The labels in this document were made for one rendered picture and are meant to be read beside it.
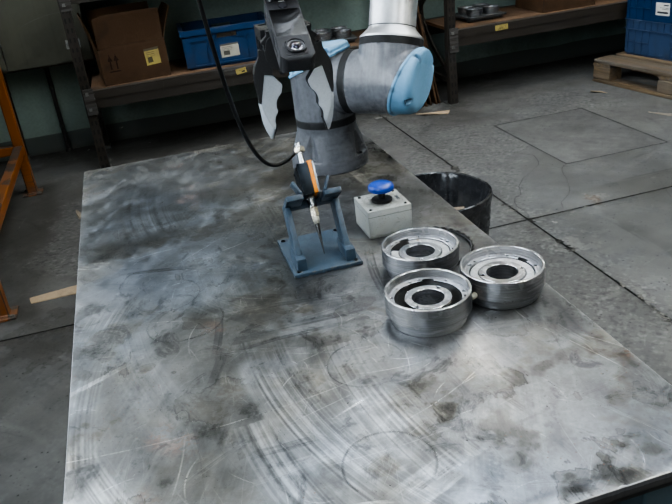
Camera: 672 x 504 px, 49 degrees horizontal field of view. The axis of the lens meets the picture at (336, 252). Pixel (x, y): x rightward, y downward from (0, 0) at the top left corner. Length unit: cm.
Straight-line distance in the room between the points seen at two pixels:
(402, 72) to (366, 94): 8
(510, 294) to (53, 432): 163
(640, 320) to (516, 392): 168
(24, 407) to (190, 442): 168
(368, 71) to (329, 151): 17
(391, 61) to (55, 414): 151
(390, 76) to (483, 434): 74
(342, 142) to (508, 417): 77
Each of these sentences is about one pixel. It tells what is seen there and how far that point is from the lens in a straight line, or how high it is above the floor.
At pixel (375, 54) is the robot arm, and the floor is 102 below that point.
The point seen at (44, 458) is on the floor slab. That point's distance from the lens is 220.
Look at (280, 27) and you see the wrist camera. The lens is 98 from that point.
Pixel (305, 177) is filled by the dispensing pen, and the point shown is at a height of 92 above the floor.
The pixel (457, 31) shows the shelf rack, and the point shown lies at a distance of 468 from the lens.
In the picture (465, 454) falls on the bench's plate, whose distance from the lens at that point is 72.
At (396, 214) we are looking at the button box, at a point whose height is 83.
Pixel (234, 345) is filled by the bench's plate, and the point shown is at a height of 80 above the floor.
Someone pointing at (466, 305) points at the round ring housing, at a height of 83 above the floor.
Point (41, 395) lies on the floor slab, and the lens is 246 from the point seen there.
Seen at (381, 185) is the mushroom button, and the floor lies 87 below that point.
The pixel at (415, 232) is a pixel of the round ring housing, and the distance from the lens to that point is 105.
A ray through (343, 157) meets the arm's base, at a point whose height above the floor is 83.
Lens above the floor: 128
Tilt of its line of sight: 26 degrees down
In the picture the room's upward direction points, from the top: 7 degrees counter-clockwise
